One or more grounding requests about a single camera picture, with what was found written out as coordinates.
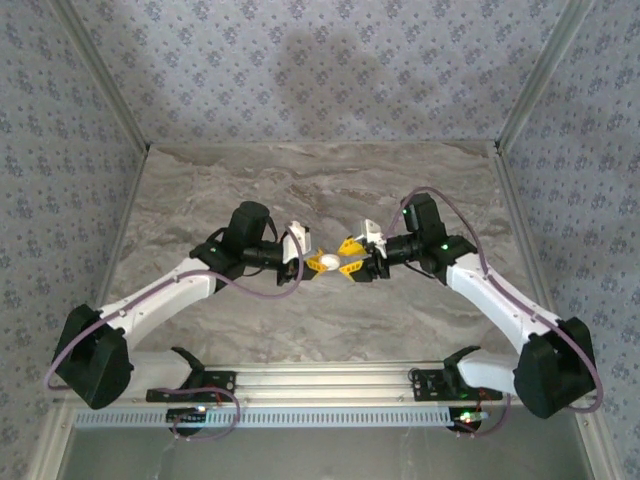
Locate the grey metal panel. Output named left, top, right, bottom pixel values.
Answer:
left=62, top=424, right=599, bottom=480

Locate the black controller board with LED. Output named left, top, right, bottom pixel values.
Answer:
left=449, top=407, right=490, bottom=434
left=166, top=407, right=209, bottom=436

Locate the aluminium table edge rail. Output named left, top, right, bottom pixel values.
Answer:
left=492, top=142, right=624, bottom=480
left=27, top=144, right=152, bottom=480

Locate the aluminium mounting rail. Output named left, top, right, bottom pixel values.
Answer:
left=119, top=359, right=506, bottom=406

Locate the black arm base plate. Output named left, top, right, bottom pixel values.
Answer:
left=408, top=367, right=503, bottom=402
left=145, top=368, right=237, bottom=404

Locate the grey slotted cable duct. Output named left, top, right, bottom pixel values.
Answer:
left=74, top=405, right=481, bottom=430

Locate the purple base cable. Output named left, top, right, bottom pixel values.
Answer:
left=168, top=385, right=242, bottom=444
left=455, top=393, right=512, bottom=439

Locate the aluminium corner post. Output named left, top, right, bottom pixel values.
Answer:
left=493, top=0, right=597, bottom=151
left=49, top=0, right=152, bottom=151

